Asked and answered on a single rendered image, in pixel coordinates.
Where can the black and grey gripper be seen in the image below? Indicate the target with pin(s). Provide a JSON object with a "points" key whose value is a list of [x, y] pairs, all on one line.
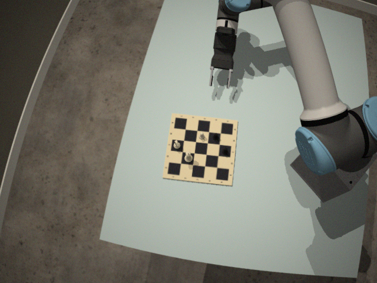
{"points": [[224, 47]]}

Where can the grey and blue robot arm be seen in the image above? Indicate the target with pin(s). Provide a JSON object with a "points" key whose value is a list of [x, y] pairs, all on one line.
{"points": [[331, 136]]}

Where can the white chess king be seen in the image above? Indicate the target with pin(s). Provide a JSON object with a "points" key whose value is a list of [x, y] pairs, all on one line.
{"points": [[188, 157]]}

